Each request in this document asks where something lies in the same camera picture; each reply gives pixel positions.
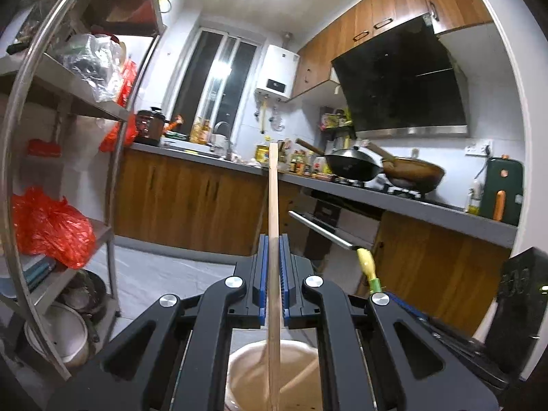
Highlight clear plastic bag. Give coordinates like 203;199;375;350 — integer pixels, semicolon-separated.
53;33;126;103

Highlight wooden lower cabinets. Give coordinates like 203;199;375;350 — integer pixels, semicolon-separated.
113;148;517;335

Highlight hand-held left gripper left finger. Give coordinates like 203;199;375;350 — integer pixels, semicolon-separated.
47;234;270;411

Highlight black range hood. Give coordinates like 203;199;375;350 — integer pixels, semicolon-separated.
331;13;470;139

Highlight window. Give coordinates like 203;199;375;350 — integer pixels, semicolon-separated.
170;27;263;138

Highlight wooden cabinets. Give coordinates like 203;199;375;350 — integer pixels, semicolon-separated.
113;148;517;335
291;0;494;100

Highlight wooden chopstick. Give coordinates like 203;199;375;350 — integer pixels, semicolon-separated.
265;143;282;411

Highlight wall socket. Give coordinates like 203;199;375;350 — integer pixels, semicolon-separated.
464;139;494;157

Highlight kitchen faucet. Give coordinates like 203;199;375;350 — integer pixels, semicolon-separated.
212;121;234;157

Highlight black wok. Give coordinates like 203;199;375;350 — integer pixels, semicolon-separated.
295;138;385;183

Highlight white water heater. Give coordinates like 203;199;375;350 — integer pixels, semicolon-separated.
254;45;299;103

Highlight row of condiment bottles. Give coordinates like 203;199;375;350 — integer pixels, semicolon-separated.
288;149;327;177

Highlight dark red rice cooker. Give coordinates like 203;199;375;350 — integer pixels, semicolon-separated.
134;107;167;147

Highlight metal oven handle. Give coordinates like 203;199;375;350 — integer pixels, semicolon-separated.
288;210;365;251

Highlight amber oil bottles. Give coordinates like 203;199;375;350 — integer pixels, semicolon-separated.
190;117;212;145

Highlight white floral ceramic utensil holder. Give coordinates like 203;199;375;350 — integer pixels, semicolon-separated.
225;337;324;411

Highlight large red plastic bag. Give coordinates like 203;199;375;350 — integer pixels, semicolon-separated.
11;186;98;271

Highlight yellow green plastic spoon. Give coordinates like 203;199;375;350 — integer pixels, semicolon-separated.
356;247;387;295

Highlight brown frying pan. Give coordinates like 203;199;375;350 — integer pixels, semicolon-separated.
364;141;446;194

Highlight wooden upper cabinets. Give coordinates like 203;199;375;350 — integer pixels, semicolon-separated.
291;0;494;100

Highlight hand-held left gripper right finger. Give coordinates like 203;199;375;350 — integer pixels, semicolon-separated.
279;234;501;411

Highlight hanging red plastic bag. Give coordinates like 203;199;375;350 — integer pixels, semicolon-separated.
99;60;140;153

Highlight green cutting board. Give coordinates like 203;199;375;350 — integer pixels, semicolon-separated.
478;156;525;226

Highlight steel pot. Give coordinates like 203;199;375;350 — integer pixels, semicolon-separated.
25;303;100;370

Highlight metal shelf rack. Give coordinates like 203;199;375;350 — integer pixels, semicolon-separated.
0;0;169;384

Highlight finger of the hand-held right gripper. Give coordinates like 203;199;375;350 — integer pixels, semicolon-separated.
385;292;521;395

